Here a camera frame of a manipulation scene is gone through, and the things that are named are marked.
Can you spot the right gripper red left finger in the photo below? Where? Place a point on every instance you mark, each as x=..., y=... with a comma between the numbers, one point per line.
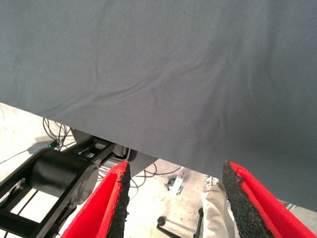
x=104, y=210

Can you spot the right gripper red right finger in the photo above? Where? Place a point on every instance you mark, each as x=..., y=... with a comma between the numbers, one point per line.
x=260, y=213

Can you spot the person leg beige trousers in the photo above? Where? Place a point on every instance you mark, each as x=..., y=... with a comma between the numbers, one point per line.
x=213, y=213

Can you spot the black chair base with caster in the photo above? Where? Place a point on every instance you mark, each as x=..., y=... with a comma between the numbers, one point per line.
x=161, y=220

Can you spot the white shoe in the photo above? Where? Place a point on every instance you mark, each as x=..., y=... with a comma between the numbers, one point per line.
x=210, y=181

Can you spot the black frame with cylinder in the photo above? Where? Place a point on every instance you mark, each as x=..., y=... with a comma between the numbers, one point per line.
x=57, y=168

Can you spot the white caster bracket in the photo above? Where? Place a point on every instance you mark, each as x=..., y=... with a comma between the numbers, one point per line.
x=177, y=184

